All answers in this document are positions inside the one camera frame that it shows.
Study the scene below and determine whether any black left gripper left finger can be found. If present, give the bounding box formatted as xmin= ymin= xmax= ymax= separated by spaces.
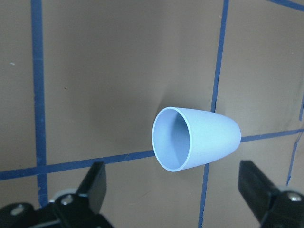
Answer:
xmin=54 ymin=162 xmax=113 ymax=228

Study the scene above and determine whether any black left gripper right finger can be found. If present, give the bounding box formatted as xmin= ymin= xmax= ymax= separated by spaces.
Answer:
xmin=238 ymin=160 xmax=304 ymax=228

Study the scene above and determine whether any light blue cup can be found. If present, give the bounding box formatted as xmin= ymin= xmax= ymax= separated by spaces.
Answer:
xmin=152 ymin=107 xmax=241 ymax=172

